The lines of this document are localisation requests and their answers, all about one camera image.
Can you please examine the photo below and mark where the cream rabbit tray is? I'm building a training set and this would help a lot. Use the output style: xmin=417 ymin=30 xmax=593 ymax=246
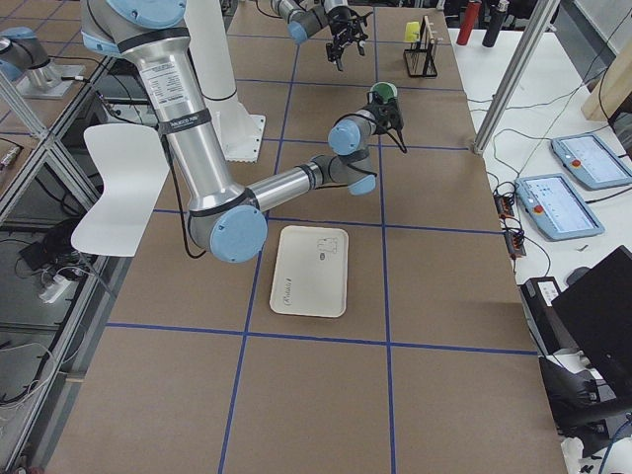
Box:
xmin=270 ymin=225 xmax=349 ymax=318

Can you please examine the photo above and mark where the small black computer box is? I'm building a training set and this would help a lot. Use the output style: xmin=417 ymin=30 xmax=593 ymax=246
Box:
xmin=518 ymin=276 xmax=578 ymax=355

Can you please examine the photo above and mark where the red bottle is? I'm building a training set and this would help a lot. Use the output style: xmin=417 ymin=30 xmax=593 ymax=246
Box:
xmin=456 ymin=0 xmax=481 ymax=45

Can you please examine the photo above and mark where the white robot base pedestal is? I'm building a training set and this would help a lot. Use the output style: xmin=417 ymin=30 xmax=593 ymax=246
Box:
xmin=185 ymin=0 xmax=266 ymax=162

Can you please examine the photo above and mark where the black bottle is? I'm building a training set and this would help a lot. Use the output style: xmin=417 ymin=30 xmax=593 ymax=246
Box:
xmin=482 ymin=0 xmax=510 ymax=47

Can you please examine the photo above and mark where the yellow cup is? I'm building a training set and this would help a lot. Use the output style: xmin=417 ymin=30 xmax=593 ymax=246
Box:
xmin=404 ymin=21 xmax=421 ymax=43

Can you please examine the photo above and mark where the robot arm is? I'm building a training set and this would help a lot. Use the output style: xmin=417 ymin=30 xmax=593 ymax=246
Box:
xmin=71 ymin=1 xmax=403 ymax=263
xmin=270 ymin=0 xmax=371 ymax=71

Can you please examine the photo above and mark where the blue teach pendant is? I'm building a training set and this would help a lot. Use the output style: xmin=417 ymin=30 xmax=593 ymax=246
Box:
xmin=551 ymin=133 xmax=631 ymax=190
xmin=514 ymin=174 xmax=604 ymax=241

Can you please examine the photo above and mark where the white chair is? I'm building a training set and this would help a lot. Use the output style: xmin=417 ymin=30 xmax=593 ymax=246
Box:
xmin=71 ymin=123 xmax=169 ymax=257

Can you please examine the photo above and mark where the far blue teach pendant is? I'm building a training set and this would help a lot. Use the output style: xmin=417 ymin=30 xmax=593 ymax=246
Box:
xmin=551 ymin=133 xmax=631 ymax=190

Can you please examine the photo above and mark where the silver aluminium frame post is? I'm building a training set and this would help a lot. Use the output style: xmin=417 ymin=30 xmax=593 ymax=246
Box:
xmin=472 ymin=0 xmax=560 ymax=155

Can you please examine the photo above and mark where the black wire cup rack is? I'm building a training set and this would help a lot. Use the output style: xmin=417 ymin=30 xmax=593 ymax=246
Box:
xmin=403 ymin=15 xmax=438 ymax=78

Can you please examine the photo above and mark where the black computer monitor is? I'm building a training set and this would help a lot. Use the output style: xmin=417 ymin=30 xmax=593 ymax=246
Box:
xmin=552 ymin=245 xmax=631 ymax=396

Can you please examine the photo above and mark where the near blue teach pendant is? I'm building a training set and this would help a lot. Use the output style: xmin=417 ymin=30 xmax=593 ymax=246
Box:
xmin=514 ymin=174 xmax=604 ymax=241

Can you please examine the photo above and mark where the pale green cup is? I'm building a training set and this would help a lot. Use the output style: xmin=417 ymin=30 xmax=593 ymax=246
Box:
xmin=369 ymin=82 xmax=398 ymax=103

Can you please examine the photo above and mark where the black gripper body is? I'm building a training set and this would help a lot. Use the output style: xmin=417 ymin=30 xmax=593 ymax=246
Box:
xmin=365 ymin=92 xmax=404 ymax=136
xmin=325 ymin=5 xmax=371 ymax=62

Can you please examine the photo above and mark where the black computer mouse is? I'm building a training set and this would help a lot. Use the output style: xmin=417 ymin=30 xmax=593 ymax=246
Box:
xmin=565 ymin=267 xmax=591 ymax=286

